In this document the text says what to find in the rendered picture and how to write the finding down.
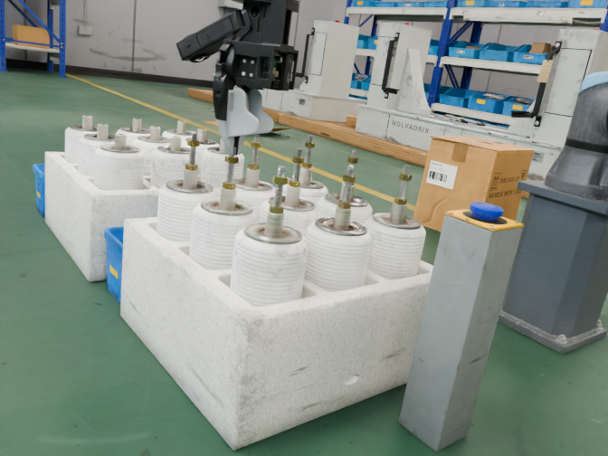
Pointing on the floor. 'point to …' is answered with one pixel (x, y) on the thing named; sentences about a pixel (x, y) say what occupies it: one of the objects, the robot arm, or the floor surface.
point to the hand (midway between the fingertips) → (229, 145)
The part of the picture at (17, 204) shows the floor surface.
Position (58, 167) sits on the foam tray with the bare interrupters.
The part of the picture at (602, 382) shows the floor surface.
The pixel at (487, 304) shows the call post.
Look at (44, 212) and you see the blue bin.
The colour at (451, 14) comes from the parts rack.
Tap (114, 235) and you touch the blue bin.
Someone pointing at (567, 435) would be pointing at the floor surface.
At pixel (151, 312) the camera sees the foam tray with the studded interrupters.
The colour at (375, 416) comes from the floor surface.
